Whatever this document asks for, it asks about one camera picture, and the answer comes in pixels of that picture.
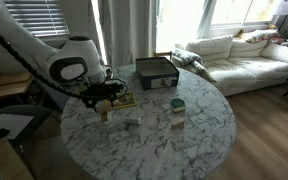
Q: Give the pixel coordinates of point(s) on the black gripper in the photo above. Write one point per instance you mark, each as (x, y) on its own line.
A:
(104, 90)

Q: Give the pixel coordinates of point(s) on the yellow picture book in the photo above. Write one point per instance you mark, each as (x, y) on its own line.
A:
(129, 100)

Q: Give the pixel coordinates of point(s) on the dark blue cardboard box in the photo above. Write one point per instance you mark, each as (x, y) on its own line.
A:
(157, 78)

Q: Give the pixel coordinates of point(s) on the green round lid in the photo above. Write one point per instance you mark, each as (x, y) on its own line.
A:
(177, 103)

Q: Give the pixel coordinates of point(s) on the white curtain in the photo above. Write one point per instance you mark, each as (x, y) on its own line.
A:
(127, 30)

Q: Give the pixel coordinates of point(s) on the wooden chair white seat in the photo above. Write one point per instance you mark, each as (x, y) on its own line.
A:
(162, 53)

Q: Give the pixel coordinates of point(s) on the white paper sheet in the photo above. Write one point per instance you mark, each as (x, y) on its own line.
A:
(9, 124)

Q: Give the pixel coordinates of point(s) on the low wooden side table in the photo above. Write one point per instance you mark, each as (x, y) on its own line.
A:
(7, 85)

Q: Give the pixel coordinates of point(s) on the pale knitted blanket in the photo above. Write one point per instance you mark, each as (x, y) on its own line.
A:
(185, 56)

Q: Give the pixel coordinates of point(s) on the tan cardboard box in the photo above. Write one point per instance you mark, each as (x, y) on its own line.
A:
(7, 160)

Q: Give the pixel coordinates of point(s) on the white sofa cushion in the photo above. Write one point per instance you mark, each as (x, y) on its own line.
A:
(247, 48)
(212, 47)
(282, 53)

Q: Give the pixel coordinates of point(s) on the white sofa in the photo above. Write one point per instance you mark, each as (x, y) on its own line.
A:
(250, 71)

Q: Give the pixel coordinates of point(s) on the patterned colourful pillow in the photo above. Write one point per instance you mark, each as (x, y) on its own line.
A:
(260, 35)

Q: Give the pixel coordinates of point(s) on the white window frame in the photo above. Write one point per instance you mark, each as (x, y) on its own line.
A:
(227, 23)

